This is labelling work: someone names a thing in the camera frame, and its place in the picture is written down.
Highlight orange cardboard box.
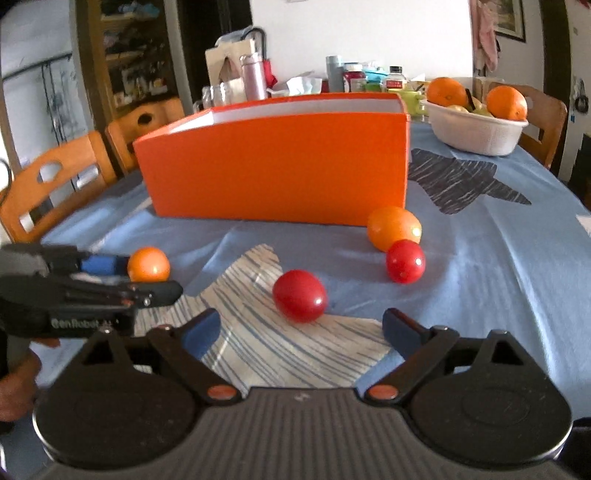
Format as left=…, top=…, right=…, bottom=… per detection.
left=133, top=93, right=410, bottom=226

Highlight person's left hand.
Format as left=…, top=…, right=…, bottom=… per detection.
left=0, top=349, right=42, bottom=422

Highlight orange near box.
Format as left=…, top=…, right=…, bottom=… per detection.
left=367, top=206, right=423, bottom=252

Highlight orange in basket right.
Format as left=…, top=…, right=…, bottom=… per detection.
left=486, top=85, right=528, bottom=121

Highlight white fruit basket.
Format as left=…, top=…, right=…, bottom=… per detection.
left=421, top=100, right=529, bottom=157

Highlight pink thermos bottle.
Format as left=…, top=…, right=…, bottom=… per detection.
left=239, top=52, right=266, bottom=101

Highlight red label jar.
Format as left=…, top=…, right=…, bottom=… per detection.
left=342, top=62, right=367, bottom=93

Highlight wooden chair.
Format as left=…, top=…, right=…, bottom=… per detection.
left=490, top=82, right=567, bottom=169
left=105, top=97, right=185, bottom=174
left=1, top=131, right=117, bottom=243

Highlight wooden chair far right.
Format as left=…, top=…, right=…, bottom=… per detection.
left=490, top=82, right=567, bottom=169

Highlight green apple in basket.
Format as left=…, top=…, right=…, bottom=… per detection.
left=472, top=105, right=493, bottom=117

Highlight green mug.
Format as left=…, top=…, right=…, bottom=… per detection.
left=399, top=90, right=427, bottom=117

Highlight wooden shelf cabinet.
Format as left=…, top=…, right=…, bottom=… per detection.
left=70, top=1, right=179, bottom=130

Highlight red tomato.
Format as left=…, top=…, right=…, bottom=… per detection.
left=273, top=270, right=329, bottom=323
left=386, top=239, right=426, bottom=284

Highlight wooden chair far left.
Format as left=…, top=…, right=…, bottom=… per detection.
left=105, top=97, right=185, bottom=174

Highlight small orange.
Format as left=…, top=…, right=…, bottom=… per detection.
left=127, top=247, right=170, bottom=283

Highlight glass jar mug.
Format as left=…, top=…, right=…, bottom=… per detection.
left=193, top=83, right=232, bottom=113

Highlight orange in basket left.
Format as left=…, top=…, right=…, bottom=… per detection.
left=426, top=77, right=469, bottom=107

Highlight paper shopping bag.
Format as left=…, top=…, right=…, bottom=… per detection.
left=205, top=39, right=256, bottom=86

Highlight framed picture right wall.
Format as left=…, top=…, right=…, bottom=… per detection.
left=487, top=0, right=526, bottom=43

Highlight grey tall bottle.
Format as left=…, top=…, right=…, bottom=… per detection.
left=325, top=55, right=345, bottom=93

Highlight blue tablecloth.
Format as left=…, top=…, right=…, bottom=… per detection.
left=46, top=124, right=590, bottom=418

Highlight pink hanging clothes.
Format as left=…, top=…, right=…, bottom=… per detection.
left=470, top=0, right=499, bottom=74

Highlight wooden chair near left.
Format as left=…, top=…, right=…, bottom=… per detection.
left=1, top=131, right=117, bottom=243

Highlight orange in basket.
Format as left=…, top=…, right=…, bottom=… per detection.
left=426, top=77, right=469, bottom=107
left=486, top=85, right=528, bottom=121

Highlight tissue pack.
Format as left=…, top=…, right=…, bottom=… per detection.
left=274, top=76, right=322, bottom=96

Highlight dark cap bottle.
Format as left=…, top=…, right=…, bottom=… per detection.
left=382, top=66, right=408, bottom=91

